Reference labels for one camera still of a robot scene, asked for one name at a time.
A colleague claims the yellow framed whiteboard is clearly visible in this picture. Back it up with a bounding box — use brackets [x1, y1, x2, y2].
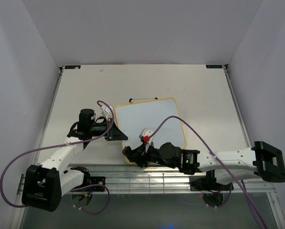
[114, 97, 187, 149]

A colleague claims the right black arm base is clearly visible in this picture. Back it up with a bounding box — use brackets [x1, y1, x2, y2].
[189, 176, 234, 192]

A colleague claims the blue corner label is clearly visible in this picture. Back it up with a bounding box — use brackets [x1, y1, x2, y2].
[206, 64, 223, 69]
[64, 65, 81, 70]

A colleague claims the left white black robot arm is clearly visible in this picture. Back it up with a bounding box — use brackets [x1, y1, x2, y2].
[21, 105, 128, 212]

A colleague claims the right blue corner label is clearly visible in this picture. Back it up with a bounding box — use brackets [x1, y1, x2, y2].
[206, 64, 223, 69]

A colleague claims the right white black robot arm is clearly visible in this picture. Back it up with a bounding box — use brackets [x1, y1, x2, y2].
[122, 141, 285, 189]

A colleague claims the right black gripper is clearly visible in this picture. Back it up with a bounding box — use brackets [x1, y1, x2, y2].
[129, 140, 177, 168]

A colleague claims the wrist white camera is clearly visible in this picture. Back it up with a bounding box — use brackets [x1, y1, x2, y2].
[139, 128, 153, 153]
[101, 105, 113, 119]

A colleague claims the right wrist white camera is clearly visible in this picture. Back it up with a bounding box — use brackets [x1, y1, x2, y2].
[139, 128, 153, 153]

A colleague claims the left blue corner label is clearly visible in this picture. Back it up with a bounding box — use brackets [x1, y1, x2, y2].
[64, 65, 81, 70]

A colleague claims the aluminium rail frame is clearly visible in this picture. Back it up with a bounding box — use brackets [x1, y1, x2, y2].
[17, 164, 276, 195]

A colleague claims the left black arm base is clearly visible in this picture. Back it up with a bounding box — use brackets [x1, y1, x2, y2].
[86, 177, 106, 193]

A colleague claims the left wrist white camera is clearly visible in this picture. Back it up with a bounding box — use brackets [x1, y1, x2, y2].
[101, 105, 113, 119]

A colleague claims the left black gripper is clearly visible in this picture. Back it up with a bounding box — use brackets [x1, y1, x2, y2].
[90, 118, 128, 141]

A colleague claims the purple cable under table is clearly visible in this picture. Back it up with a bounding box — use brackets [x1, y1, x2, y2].
[71, 183, 112, 214]

